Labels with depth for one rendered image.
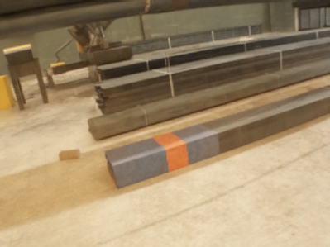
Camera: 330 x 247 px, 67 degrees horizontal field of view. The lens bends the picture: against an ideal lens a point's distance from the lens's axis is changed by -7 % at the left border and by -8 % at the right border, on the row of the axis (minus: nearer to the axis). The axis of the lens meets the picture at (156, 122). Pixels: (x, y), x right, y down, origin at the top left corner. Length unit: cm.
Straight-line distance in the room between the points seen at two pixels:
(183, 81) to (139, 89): 49
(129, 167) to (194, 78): 158
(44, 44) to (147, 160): 791
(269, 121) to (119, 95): 138
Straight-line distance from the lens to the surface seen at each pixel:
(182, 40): 868
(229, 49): 399
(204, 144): 179
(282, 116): 219
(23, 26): 203
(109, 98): 261
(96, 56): 487
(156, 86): 275
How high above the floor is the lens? 87
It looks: 19 degrees down
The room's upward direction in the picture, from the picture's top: 9 degrees counter-clockwise
